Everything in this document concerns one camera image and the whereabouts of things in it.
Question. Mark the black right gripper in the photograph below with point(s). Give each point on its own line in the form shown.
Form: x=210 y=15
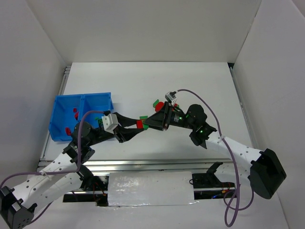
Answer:
x=165 y=117

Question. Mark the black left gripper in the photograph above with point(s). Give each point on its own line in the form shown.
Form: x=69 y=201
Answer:
x=116 y=130

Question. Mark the green sloped lego brick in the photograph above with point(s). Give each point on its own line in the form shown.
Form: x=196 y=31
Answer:
x=143 y=117

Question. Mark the red arch lego piece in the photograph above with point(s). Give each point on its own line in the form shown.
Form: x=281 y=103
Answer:
x=68 y=131

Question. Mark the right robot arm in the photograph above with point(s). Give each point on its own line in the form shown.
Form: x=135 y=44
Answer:
x=263 y=170

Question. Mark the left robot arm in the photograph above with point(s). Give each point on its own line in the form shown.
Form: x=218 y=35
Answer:
x=20 y=204

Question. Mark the red round lego brick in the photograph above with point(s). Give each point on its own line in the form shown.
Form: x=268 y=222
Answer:
x=159 y=106

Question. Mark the blue bin right compartment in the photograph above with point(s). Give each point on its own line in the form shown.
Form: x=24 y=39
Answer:
x=98 y=102

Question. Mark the blue bin compartment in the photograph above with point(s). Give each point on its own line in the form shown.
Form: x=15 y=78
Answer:
x=98 y=102
x=63 y=116

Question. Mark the blue bin left compartment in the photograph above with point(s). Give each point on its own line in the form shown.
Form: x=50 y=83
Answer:
x=63 y=116

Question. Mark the silver foil tape sheet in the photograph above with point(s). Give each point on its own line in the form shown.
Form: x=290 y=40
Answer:
x=150 y=189

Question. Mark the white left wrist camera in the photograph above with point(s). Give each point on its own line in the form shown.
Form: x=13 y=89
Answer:
x=110 y=122

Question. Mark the aluminium table rail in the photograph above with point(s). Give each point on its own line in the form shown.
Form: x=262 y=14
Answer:
x=103 y=166

